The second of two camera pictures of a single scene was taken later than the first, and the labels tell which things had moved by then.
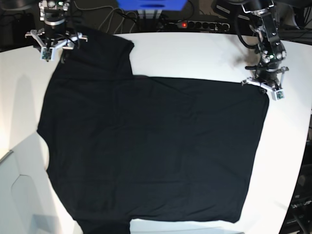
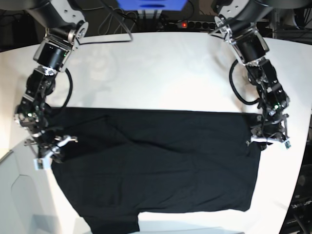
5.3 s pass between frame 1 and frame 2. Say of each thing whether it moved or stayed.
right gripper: moved
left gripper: moved
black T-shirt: moved
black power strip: stayed
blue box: stayed
